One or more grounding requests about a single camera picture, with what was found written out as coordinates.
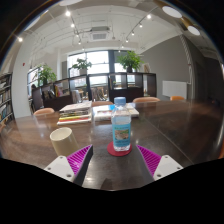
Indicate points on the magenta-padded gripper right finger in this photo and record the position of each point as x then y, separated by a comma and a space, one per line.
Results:
165, 166

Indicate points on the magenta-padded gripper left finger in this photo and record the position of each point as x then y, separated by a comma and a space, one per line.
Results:
58, 166

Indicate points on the clear blue-capped water bottle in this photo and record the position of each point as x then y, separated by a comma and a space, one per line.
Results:
121, 130

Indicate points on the cream ceramic mug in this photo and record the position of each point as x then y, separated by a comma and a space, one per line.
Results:
63, 141

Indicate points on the flat round red coaster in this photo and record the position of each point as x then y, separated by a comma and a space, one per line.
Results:
115, 152

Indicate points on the stack of books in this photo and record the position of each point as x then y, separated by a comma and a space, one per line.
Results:
75, 113

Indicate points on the flat blue-covered book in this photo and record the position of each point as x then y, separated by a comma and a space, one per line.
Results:
101, 113

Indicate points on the orange chairs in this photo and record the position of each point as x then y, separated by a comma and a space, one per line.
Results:
146, 99

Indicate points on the low dark shelf unit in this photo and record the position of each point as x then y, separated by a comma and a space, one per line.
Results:
123, 93

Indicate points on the tall dark bookshelf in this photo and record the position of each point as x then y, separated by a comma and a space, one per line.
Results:
5, 100

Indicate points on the potted green plants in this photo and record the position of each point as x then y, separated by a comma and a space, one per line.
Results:
130, 60

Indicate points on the ceiling air conditioner unit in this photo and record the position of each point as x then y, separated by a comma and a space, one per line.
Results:
99, 35

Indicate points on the small ceiling spotlights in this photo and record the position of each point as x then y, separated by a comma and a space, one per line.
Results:
68, 13

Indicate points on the round white ceiling lamps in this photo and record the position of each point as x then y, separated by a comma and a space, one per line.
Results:
172, 11

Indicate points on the white wall panel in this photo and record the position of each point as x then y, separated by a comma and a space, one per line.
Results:
174, 89

